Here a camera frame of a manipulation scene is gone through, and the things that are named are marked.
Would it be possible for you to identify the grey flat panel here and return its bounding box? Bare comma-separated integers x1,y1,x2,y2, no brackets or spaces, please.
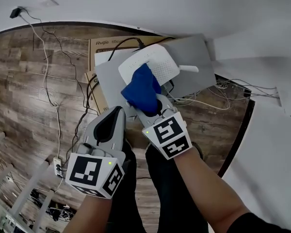
94,33,218,121

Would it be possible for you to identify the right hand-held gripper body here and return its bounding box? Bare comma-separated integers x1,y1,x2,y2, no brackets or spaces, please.
142,111,193,160

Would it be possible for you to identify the person's leg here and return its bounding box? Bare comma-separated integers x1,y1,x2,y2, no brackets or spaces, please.
108,139,146,233
145,143,210,233

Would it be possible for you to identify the white router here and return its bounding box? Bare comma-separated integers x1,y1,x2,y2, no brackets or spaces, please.
117,43,200,87

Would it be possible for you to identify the blue cloth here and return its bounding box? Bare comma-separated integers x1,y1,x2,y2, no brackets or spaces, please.
120,63,162,117

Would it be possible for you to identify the white power strip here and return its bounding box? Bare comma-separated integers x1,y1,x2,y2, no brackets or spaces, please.
52,156,64,179

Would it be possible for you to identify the tangle of black cables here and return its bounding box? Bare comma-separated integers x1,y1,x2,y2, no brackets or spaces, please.
30,189,77,224

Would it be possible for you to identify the printed brown cardboard box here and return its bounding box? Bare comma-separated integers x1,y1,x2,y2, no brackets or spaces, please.
88,34,169,73

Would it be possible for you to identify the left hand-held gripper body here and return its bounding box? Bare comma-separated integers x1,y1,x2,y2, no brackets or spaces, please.
65,142,126,200

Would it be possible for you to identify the person's black shirt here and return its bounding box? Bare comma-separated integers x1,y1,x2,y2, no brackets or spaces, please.
222,212,291,233

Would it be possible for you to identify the thick black power cable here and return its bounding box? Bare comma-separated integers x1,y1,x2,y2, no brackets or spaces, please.
58,72,100,177

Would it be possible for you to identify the person's right forearm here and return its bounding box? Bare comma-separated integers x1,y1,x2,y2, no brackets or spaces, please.
172,149,253,233

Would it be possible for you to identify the person's left leg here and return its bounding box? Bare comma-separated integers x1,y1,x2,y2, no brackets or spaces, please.
108,139,146,233

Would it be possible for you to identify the white flat box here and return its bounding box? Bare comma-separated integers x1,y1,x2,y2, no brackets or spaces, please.
94,49,139,69

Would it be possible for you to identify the person's left forearm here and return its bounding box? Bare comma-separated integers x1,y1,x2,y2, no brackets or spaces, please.
65,193,113,233

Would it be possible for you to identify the white charger cable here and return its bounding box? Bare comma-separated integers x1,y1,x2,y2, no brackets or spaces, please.
18,14,63,159

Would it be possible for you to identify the black cable loop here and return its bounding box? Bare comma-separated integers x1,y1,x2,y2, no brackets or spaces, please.
107,36,177,63

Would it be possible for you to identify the white wall socket plate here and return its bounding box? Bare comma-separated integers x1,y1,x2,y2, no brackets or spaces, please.
39,0,60,10

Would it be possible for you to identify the plain brown cardboard box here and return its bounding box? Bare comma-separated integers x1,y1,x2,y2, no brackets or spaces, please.
84,70,110,116

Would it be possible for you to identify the person's right leg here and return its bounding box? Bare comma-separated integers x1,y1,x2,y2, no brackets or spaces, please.
145,143,210,233

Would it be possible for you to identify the thin black floor cable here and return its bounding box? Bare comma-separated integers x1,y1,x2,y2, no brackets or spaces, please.
19,7,100,117

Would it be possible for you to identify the white table frame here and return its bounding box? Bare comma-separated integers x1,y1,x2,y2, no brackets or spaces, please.
0,132,57,233

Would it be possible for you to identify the black plug-in charger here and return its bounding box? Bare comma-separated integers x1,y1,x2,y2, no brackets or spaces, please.
9,7,22,19

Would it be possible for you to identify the bundle of white network cables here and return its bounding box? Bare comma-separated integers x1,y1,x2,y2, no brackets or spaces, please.
164,77,281,112

